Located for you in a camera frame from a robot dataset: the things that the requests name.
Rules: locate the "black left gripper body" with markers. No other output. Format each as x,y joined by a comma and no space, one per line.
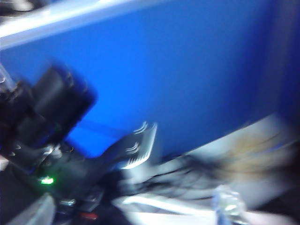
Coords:
82,175

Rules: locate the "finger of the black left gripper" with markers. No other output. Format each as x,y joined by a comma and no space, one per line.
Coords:
138,145

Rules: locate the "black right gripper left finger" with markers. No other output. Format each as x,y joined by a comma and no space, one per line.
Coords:
37,213

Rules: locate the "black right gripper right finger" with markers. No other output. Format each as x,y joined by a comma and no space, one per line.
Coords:
229,206

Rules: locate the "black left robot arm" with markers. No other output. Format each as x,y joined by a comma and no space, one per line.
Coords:
58,100

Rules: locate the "beige cloth pouch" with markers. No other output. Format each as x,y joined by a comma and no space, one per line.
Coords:
257,150

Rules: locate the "blue office partition panel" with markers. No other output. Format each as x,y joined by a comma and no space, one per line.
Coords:
187,70

